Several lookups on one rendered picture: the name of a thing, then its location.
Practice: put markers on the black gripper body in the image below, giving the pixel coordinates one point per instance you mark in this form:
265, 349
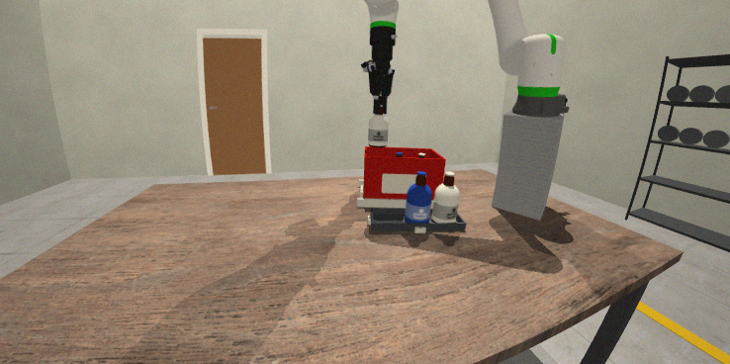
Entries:
382, 54

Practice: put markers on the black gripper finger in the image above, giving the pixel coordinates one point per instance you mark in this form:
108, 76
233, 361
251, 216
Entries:
375, 86
386, 88

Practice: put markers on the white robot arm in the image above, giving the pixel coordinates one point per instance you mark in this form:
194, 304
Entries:
538, 59

